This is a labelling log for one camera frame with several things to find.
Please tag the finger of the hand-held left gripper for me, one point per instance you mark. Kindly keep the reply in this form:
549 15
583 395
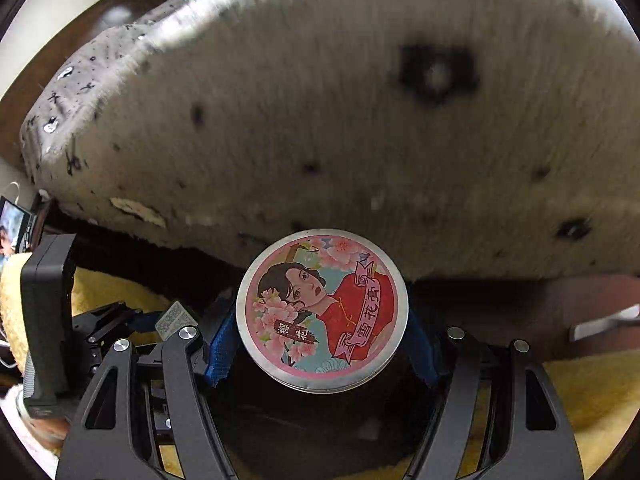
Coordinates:
125 320

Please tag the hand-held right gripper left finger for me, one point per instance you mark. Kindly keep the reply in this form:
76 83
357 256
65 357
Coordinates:
221 355

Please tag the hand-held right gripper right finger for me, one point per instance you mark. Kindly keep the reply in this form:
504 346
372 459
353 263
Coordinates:
422 355

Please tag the round tin with pink lid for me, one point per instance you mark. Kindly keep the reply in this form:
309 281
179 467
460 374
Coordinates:
320 310

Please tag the person's left forearm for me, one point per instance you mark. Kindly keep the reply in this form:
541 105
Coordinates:
20 425

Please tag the small lit screen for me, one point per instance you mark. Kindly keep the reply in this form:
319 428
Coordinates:
15 225

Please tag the yellow fluffy cloth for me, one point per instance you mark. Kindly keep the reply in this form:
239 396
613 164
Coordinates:
590 395

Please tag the white object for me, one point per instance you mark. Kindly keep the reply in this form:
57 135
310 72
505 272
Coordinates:
600 330

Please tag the grey printed bedsheet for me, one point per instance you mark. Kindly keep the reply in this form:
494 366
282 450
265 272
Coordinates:
85 100

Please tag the fluffy grey spotted blanket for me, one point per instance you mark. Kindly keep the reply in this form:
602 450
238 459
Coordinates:
350 135

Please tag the brown wooden headboard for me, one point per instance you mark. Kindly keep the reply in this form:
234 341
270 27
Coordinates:
65 45

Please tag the dark wooden bed frame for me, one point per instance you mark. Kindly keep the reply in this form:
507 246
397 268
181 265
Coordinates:
500 310

